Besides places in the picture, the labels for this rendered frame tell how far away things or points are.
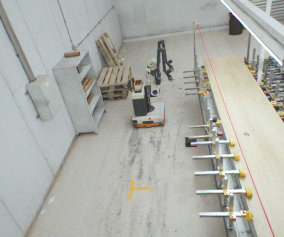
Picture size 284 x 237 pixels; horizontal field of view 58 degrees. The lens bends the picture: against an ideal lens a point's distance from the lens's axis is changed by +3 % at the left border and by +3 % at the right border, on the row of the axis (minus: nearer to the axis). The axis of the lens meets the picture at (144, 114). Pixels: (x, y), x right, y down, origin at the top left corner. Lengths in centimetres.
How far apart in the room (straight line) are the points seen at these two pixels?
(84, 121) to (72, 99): 53
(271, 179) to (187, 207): 130
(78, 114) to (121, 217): 233
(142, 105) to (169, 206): 208
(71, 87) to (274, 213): 376
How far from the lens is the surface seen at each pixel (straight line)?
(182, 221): 366
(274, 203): 279
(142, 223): 371
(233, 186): 322
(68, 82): 490
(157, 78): 480
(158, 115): 504
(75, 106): 513
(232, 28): 1009
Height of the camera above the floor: 305
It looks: 33 degrees down
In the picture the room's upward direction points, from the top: 10 degrees counter-clockwise
